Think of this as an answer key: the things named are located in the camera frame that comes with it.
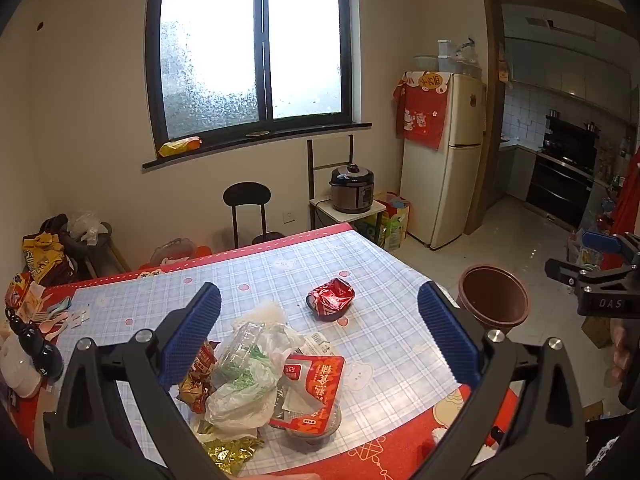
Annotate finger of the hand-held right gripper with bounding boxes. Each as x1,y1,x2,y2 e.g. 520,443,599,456
581,230,626,256
544,257,588,291

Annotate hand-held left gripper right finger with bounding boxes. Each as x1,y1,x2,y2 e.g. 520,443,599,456
417,281,588,480

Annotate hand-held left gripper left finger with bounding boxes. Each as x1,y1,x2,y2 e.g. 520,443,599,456
42,282,223,480

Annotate brown plastic bin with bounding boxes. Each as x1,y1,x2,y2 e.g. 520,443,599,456
457,264,531,336

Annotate gold foil wrapper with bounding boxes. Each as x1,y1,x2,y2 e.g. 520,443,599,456
192,422,266,478

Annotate person's right hand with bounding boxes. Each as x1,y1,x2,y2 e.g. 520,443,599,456
609,321,640,383

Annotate bags on floor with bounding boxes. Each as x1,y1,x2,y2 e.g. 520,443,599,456
567,230,606,271

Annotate cardboard box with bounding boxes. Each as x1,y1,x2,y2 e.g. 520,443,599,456
582,315,613,348

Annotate red snack wrapper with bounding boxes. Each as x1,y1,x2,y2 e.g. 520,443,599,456
177,340,221,413

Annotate red garment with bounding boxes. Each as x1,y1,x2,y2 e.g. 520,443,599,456
612,145,640,271

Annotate clear plastic container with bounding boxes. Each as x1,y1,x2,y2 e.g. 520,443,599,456
215,321,266,376

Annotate black built-in oven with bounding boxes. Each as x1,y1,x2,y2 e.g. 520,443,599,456
525,152,596,228

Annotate clear plastic bag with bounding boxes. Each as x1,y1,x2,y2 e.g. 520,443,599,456
150,239,198,266

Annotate grey kitchen cabinet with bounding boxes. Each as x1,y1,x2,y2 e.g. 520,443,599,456
500,142,538,201

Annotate dark wooden bench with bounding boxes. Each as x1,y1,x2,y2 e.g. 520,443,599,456
65,222,131,281

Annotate crushed red drink can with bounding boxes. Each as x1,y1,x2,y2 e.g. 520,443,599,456
306,277,356,322

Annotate green shopping bag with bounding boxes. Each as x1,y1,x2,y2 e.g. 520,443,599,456
372,191,412,252

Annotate white barcode packet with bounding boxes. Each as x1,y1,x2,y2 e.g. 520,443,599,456
300,332,333,358

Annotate red instant noodle bowl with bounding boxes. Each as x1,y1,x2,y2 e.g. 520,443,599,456
270,354,347,453

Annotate cream refrigerator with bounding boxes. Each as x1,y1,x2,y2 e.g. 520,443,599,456
400,71,488,250

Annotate pink plastic spoons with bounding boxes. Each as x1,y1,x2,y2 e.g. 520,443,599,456
30,300,71,336

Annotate black round stool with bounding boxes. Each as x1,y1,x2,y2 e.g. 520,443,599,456
223,181,286,248

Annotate crumpled white plastic bag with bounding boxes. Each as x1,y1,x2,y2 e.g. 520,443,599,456
67,211,108,246

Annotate black glossy objects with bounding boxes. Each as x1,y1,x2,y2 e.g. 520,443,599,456
5,307,63,381

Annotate yellow and brown bag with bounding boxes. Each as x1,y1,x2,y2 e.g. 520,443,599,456
22,230,76,286

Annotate white side table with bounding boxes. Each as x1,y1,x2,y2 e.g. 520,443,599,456
309,197,387,233

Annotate electric pressure cooker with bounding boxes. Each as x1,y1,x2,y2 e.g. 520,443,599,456
330,164,375,213

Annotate orange snack packet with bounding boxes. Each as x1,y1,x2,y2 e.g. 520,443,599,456
5,272,46,321

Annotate yellow snack bag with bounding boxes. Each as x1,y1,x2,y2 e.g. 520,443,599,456
158,137,202,157

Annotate black window sill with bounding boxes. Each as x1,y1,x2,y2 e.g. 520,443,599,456
142,121,373,170

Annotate black metal rack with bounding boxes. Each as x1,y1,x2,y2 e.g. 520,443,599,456
306,135,355,228

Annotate red printed cloth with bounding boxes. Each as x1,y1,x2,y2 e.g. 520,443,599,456
393,72,451,150

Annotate clear bag of items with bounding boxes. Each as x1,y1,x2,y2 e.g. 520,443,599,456
452,37,481,76

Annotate black framed window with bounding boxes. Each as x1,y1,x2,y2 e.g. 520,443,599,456
145,0,351,143

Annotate brown door frame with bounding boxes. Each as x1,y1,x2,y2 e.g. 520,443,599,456
464,0,640,236

